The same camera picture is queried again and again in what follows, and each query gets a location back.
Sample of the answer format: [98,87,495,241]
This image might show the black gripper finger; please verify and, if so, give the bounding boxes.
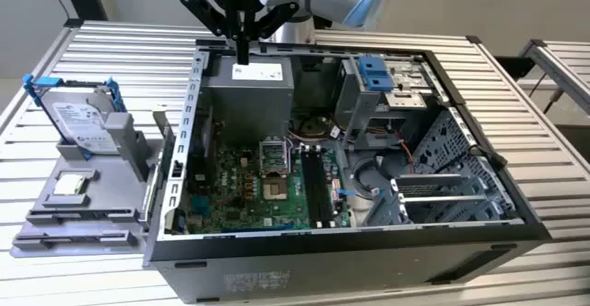
[244,3,301,65]
[178,0,245,65]

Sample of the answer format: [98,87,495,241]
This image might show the black RAM slot bank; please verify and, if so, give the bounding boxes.
[302,145,338,230]

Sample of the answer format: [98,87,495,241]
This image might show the grey parts rack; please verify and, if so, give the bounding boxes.
[10,112,164,258]

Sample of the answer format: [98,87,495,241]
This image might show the CPU socket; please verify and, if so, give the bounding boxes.
[261,177,293,202]

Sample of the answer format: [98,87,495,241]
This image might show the silver CPU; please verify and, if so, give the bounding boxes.
[53,173,89,196]

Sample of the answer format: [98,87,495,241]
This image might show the open black PC case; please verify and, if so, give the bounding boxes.
[141,38,553,305]

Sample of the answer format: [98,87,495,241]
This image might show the thin red wire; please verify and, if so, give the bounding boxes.
[398,139,417,175]

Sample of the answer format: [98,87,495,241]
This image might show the metal disk bay cage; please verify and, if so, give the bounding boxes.
[364,173,513,227]

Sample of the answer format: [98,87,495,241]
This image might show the aluminium slat side table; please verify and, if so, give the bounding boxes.
[519,38,590,117]

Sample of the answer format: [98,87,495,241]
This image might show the blue RAM stick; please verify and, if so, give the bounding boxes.
[17,233,131,245]

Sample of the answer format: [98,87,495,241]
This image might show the bundled power supply wires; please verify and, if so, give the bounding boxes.
[288,112,345,142]

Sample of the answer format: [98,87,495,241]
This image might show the blue expansion slot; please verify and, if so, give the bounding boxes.
[221,223,297,234]

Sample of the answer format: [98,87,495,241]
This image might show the metal socket cover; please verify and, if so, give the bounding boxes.
[258,135,293,178]

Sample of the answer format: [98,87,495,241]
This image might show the hard disk in blue carrier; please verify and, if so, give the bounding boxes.
[22,73,129,160]

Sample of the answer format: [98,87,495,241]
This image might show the silver drive cage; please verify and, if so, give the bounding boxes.
[334,55,440,148]

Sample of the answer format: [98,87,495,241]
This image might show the green motherboard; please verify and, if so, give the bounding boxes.
[184,143,354,234]

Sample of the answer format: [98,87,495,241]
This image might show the thin metal locking lever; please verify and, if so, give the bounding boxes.
[285,137,297,178]

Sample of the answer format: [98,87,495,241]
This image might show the blue drive bay latch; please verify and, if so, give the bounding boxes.
[357,56,393,93]

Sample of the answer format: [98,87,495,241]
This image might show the grey power supply unit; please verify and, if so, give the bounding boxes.
[202,55,297,148]

